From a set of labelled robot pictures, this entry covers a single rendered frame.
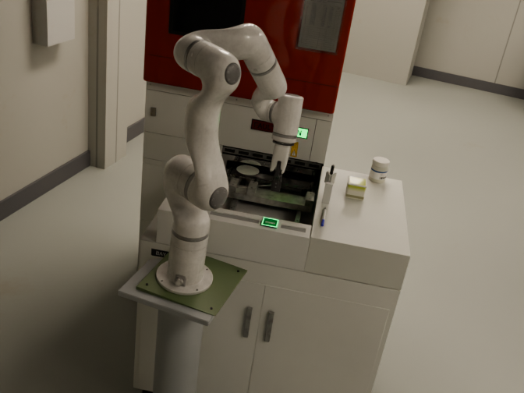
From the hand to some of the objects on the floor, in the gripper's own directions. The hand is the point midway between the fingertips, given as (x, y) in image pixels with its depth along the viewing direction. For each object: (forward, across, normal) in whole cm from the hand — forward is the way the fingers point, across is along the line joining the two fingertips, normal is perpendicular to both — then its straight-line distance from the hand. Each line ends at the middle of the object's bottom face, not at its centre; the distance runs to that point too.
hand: (276, 185), depth 215 cm
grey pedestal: (+116, -10, +26) cm, 120 cm away
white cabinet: (+104, +48, -2) cm, 115 cm away
